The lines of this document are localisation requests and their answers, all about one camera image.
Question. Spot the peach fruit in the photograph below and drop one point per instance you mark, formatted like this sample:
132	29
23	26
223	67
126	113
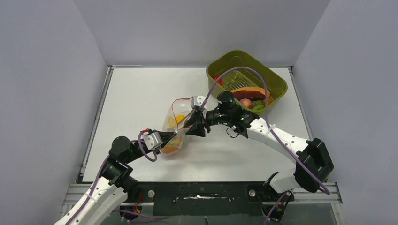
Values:
173	146

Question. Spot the yellow bell pepper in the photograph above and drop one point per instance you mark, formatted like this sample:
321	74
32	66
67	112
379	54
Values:
179	118

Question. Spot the green toy food piece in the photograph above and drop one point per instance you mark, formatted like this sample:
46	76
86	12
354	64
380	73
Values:
259	108

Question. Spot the small pink peach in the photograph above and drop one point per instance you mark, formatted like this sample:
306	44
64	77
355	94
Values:
246	103

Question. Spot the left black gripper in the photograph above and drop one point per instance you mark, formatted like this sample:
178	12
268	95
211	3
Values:
165	137

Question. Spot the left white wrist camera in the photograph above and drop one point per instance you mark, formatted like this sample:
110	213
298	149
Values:
147	137

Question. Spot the olive green plastic bin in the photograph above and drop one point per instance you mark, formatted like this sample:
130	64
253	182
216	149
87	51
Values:
238	69

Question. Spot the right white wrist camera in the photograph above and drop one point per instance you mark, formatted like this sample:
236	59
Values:
197	102

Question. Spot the papaya slice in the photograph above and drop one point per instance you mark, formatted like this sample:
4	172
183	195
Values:
251	93

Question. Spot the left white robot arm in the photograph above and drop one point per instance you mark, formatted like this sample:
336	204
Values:
113	181

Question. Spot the red chili pepper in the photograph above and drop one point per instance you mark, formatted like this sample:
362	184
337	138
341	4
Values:
219	80

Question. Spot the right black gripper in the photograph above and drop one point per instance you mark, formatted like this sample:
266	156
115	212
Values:
200	121

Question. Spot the clear zip bag orange zipper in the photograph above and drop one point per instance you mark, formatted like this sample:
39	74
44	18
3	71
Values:
180	106

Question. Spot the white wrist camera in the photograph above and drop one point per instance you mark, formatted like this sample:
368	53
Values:
197	102
147	137

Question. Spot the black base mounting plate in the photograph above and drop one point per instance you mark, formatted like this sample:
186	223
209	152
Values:
253	198

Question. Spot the yellow banana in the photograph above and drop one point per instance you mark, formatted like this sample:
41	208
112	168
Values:
171	122

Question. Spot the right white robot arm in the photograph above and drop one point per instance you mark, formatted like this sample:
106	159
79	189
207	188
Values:
311	158

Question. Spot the brown kiwi fruit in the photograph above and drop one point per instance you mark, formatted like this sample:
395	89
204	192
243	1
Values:
269	101

